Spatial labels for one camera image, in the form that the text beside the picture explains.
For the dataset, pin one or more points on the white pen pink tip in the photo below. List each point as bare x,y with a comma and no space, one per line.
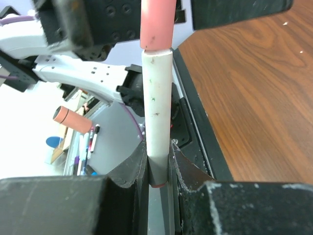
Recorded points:
157,87

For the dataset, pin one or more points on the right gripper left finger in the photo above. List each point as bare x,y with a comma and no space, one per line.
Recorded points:
111,204

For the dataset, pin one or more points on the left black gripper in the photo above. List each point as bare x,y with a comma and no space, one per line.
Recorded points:
88,28

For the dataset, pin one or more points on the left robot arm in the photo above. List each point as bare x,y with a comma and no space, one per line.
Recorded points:
120,50

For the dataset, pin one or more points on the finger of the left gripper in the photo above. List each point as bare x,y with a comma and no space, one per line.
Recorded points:
214,13

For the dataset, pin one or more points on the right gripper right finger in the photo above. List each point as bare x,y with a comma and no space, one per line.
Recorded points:
205,206

